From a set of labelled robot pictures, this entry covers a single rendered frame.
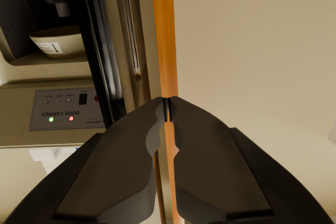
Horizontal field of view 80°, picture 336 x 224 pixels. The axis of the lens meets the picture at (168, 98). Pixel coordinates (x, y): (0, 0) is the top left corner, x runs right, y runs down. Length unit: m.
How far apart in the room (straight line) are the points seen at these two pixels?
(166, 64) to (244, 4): 0.59
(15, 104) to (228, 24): 0.74
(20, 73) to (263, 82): 0.88
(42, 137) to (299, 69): 0.97
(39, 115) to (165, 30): 0.31
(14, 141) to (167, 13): 0.39
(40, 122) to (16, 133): 0.05
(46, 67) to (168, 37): 0.30
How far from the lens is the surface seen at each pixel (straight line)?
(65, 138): 0.45
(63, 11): 0.56
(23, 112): 0.52
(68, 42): 0.50
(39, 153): 0.55
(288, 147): 1.29
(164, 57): 0.34
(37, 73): 0.54
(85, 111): 0.44
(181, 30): 0.86
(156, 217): 0.80
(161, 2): 0.33
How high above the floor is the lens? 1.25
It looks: 28 degrees up
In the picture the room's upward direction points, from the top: 176 degrees clockwise
